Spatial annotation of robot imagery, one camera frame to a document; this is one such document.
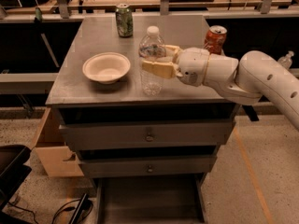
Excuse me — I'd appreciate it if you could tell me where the lower grey drawer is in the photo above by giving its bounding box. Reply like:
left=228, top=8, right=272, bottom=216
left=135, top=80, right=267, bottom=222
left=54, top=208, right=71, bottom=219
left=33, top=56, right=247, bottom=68
left=79, top=156, right=217, bottom=178

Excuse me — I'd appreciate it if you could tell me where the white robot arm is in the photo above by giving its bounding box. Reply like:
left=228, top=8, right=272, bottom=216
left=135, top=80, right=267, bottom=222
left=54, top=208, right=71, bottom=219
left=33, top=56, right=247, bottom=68
left=141, top=46, right=299, bottom=129

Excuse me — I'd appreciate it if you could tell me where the upper grey drawer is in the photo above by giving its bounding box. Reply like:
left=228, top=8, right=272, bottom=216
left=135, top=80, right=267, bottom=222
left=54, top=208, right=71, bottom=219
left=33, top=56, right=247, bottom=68
left=59, top=120, right=235, bottom=151

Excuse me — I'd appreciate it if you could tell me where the hand sanitizer pump bottle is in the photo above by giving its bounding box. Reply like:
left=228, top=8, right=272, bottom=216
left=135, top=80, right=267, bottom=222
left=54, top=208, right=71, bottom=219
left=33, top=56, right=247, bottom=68
left=278, top=50, right=294, bottom=69

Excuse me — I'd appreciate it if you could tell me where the white paper bowl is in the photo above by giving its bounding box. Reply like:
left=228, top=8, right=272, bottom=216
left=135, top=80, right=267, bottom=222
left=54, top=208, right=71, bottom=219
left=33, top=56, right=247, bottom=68
left=82, top=52, right=131, bottom=84

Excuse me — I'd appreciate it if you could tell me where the black floor cable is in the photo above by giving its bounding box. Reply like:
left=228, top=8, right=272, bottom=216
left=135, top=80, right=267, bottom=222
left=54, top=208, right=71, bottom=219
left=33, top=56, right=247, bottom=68
left=6, top=193, right=94, bottom=224

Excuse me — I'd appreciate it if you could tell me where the green soda can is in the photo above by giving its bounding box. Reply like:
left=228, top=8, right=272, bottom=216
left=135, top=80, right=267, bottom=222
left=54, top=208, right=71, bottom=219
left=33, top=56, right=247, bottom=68
left=115, top=3, right=134, bottom=37

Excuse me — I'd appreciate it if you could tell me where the orange soda can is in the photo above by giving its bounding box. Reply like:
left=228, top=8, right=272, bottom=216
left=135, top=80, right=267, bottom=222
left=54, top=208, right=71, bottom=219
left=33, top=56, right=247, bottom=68
left=204, top=25, right=227, bottom=55

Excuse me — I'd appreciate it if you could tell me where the green handled tool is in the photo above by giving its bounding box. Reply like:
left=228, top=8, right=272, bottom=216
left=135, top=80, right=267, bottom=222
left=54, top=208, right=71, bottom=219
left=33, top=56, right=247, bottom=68
left=34, top=7, right=60, bottom=68

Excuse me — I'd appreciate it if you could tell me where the grey drawer cabinet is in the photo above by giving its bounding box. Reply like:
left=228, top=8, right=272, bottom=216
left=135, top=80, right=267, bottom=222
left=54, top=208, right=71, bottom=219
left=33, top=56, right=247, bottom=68
left=47, top=14, right=238, bottom=224

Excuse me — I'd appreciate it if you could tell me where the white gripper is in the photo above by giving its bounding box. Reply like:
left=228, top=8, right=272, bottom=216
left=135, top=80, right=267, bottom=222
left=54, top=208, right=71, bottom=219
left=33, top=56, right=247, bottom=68
left=141, top=45, right=210, bottom=87

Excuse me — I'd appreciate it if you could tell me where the grey drawer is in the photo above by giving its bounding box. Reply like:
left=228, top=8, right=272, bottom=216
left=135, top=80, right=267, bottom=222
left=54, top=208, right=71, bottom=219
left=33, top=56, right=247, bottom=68
left=79, top=156, right=217, bottom=178
left=59, top=120, right=235, bottom=151

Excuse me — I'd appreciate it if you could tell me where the black bin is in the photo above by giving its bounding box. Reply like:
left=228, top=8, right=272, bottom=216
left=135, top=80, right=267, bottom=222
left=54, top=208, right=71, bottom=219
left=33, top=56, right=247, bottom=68
left=0, top=145, right=32, bottom=210

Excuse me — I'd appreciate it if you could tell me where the light wooden box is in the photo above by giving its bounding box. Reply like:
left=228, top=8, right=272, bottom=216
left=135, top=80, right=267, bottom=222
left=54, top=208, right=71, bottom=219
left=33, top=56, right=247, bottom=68
left=31, top=108, right=83, bottom=177

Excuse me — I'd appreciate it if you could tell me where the clear plastic water bottle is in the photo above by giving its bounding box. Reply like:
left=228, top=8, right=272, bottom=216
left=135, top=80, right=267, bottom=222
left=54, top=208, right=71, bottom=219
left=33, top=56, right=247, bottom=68
left=138, top=26, right=166, bottom=96

